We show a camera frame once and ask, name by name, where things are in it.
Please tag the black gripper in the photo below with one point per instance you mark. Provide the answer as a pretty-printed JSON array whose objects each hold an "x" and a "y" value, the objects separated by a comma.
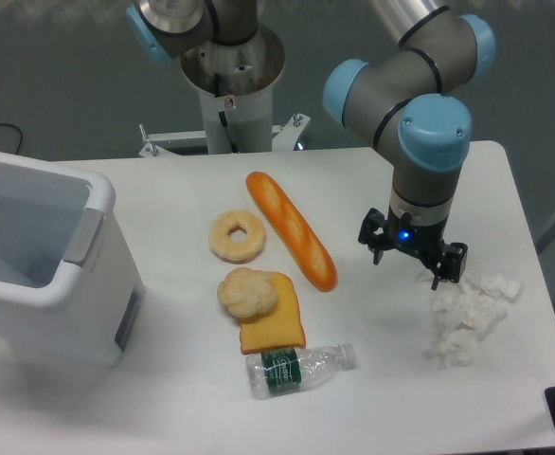
[{"x": 415, "y": 231}]

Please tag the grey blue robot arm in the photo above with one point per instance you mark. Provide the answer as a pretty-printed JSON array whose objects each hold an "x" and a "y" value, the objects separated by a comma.
[{"x": 403, "y": 108}]

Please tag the round cream bun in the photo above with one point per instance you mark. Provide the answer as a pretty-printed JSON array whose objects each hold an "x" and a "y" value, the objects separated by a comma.
[{"x": 246, "y": 292}]

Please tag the crumpled white tissue paper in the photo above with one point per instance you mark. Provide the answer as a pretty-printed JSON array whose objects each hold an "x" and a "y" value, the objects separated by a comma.
[{"x": 465, "y": 314}]

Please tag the long orange baguette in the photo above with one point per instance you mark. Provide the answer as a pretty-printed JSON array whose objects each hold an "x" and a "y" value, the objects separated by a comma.
[{"x": 312, "y": 258}]

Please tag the yellow toast slice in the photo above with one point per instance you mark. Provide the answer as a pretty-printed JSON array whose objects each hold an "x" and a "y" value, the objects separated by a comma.
[{"x": 279, "y": 328}]

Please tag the clear plastic bottle green label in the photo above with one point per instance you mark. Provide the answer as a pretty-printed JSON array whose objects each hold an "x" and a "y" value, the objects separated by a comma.
[{"x": 287, "y": 370}]

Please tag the white plastic bin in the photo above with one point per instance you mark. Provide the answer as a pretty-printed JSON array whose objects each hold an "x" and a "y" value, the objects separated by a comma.
[{"x": 68, "y": 281}]

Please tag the pale ring donut bread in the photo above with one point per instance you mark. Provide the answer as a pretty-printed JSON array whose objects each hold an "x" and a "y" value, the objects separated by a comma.
[{"x": 236, "y": 236}]

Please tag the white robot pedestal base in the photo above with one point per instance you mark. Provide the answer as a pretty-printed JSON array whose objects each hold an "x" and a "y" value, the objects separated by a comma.
[{"x": 235, "y": 87}]

